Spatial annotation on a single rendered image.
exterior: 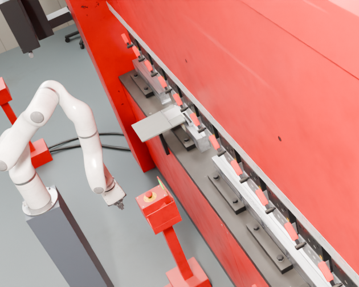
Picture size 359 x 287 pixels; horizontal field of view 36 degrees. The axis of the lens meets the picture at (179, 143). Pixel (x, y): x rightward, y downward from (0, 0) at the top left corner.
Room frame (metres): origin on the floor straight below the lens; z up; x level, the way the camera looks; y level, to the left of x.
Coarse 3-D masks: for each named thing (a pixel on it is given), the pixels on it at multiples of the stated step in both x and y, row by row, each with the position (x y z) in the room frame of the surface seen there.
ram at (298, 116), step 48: (144, 0) 2.35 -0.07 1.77; (192, 0) 1.70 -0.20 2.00; (192, 48) 1.85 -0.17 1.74; (240, 48) 1.39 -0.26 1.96; (288, 48) 1.10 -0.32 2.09; (240, 96) 1.48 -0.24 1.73; (288, 96) 1.14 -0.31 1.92; (336, 96) 0.93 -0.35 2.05; (240, 144) 1.60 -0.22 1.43; (288, 144) 1.20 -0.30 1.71; (336, 144) 0.95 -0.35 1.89; (288, 192) 1.27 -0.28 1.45; (336, 192) 0.97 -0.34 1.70; (336, 240) 1.01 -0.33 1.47
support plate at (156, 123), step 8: (160, 112) 2.58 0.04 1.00; (144, 120) 2.56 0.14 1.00; (152, 120) 2.54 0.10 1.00; (160, 120) 2.51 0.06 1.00; (176, 120) 2.46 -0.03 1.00; (184, 120) 2.44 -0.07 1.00; (136, 128) 2.52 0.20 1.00; (144, 128) 2.49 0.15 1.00; (152, 128) 2.47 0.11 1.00; (160, 128) 2.44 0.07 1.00; (168, 128) 2.42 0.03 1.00; (144, 136) 2.42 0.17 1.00; (152, 136) 2.40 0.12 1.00
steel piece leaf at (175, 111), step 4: (172, 108) 2.58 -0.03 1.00; (176, 108) 2.57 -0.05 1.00; (164, 112) 2.57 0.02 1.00; (168, 112) 2.56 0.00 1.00; (172, 112) 2.54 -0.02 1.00; (176, 112) 2.53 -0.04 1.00; (180, 112) 2.52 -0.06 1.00; (168, 116) 2.52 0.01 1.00; (172, 116) 2.51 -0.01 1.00; (176, 116) 2.50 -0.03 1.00; (168, 120) 2.49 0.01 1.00
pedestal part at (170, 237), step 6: (168, 228) 2.12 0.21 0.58; (168, 234) 2.12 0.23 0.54; (174, 234) 2.12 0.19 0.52; (168, 240) 2.11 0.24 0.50; (174, 240) 2.12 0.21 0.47; (168, 246) 2.16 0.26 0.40; (174, 246) 2.12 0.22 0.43; (180, 246) 2.13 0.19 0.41; (174, 252) 2.12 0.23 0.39; (180, 252) 2.12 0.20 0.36; (174, 258) 2.12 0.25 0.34; (180, 258) 2.12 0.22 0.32; (180, 264) 2.12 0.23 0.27; (186, 264) 2.12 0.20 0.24; (180, 270) 2.11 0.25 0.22; (186, 270) 2.12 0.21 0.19; (186, 276) 2.12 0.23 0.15
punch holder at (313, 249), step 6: (300, 222) 1.22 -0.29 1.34; (300, 228) 1.23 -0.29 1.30; (306, 228) 1.19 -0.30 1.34; (300, 234) 1.23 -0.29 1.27; (306, 234) 1.19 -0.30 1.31; (300, 240) 1.24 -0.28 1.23; (306, 240) 1.20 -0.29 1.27; (312, 240) 1.15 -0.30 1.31; (306, 246) 1.20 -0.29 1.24; (312, 246) 1.16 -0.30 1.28; (318, 246) 1.13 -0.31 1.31; (306, 252) 1.21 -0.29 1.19; (312, 252) 1.16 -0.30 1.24; (318, 252) 1.13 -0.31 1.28; (324, 252) 1.10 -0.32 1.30; (312, 258) 1.17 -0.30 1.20; (318, 258) 1.13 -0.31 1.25; (324, 258) 1.10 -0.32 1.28; (330, 258) 1.11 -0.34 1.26; (330, 264) 1.11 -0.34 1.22; (330, 270) 1.10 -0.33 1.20
